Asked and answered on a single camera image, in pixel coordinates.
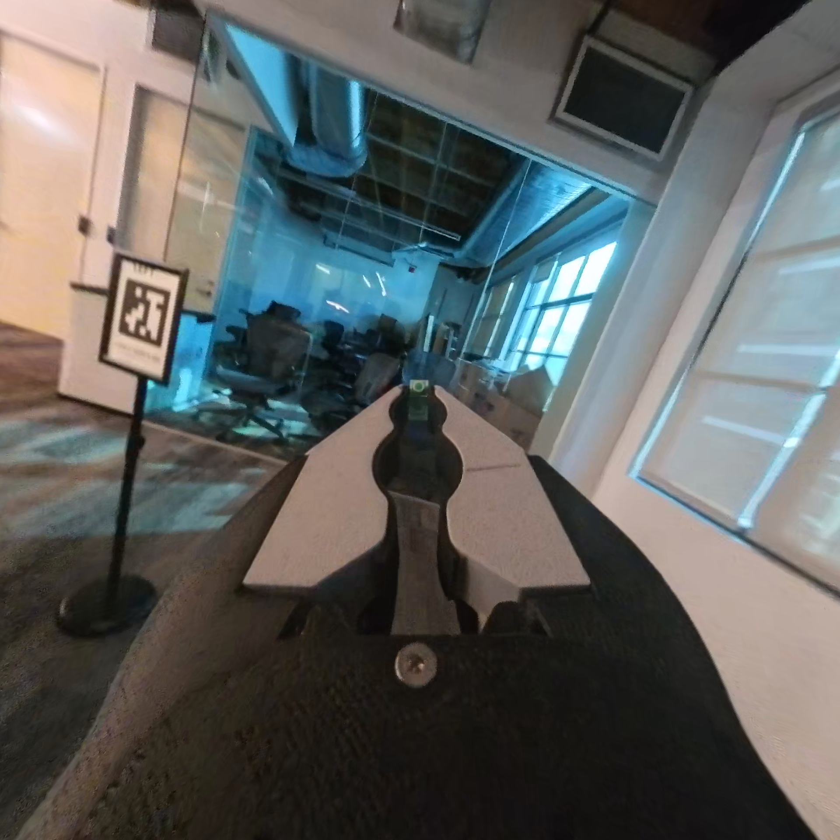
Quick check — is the grey meeting room chair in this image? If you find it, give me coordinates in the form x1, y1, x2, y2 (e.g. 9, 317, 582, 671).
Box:
354, 353, 403, 414
215, 301, 315, 442

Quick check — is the round silver room duct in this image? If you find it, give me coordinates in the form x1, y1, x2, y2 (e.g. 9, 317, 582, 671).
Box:
226, 26, 371, 181

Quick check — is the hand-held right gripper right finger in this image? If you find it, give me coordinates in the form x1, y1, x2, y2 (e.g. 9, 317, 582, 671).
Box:
427, 384, 593, 634

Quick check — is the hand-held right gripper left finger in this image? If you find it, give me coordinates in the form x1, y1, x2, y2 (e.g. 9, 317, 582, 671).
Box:
241, 384, 413, 635

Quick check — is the white door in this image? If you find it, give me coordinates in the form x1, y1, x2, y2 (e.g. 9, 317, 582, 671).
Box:
0, 33, 107, 322

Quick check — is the brown cardboard box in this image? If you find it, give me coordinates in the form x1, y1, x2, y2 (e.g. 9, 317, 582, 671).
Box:
453, 357, 557, 450

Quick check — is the large grid window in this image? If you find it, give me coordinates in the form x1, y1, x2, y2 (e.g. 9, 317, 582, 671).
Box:
631, 105, 840, 595

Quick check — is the wall air vent grille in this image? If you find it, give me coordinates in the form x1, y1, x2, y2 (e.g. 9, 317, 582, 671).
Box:
550, 34, 695, 160

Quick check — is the marker sign on black stand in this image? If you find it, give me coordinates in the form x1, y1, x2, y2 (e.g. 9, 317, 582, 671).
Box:
56, 251, 191, 639

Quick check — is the short silver ceiling duct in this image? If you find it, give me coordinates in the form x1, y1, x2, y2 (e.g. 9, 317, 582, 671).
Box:
394, 0, 492, 64

